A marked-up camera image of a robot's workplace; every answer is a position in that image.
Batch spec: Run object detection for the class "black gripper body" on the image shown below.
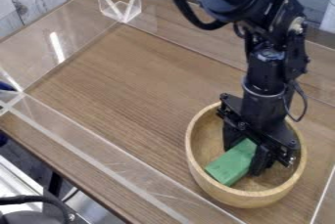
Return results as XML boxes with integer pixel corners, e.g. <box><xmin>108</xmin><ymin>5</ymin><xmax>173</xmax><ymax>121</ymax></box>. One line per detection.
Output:
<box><xmin>216</xmin><ymin>80</ymin><xmax>303</xmax><ymax>169</ymax></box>

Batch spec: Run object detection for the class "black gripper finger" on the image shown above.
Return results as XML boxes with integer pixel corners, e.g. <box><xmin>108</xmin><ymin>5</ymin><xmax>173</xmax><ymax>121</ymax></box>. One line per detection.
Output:
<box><xmin>250</xmin><ymin>144</ymin><xmax>276</xmax><ymax>176</ymax></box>
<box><xmin>223</xmin><ymin>118</ymin><xmax>247</xmax><ymax>151</ymax></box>

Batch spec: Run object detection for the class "green rectangular block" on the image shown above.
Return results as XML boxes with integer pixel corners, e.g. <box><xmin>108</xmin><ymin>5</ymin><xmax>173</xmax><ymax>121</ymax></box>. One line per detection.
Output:
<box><xmin>204</xmin><ymin>138</ymin><xmax>256</xmax><ymax>187</ymax></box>

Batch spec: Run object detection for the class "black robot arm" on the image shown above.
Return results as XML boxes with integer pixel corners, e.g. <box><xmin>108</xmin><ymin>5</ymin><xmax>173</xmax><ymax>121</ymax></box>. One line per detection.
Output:
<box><xmin>173</xmin><ymin>0</ymin><xmax>309</xmax><ymax>176</ymax></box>

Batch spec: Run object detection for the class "brown wooden bowl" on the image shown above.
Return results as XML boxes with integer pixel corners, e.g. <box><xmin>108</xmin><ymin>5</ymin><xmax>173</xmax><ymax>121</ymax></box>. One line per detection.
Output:
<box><xmin>185</xmin><ymin>101</ymin><xmax>309</xmax><ymax>209</ymax></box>

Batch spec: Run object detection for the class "clear acrylic front wall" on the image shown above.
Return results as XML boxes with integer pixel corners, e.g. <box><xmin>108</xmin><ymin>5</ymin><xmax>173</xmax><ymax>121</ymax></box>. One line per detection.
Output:
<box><xmin>0</xmin><ymin>67</ymin><xmax>246</xmax><ymax>224</ymax></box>

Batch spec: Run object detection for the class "clear acrylic corner bracket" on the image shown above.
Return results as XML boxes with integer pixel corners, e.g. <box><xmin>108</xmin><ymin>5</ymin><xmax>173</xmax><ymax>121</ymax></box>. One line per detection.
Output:
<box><xmin>98</xmin><ymin>0</ymin><xmax>141</xmax><ymax>23</ymax></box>

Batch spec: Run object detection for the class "black cable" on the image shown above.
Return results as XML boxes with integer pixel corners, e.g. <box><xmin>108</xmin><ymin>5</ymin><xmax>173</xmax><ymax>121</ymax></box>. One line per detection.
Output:
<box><xmin>0</xmin><ymin>195</ymin><xmax>71</xmax><ymax>224</ymax></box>

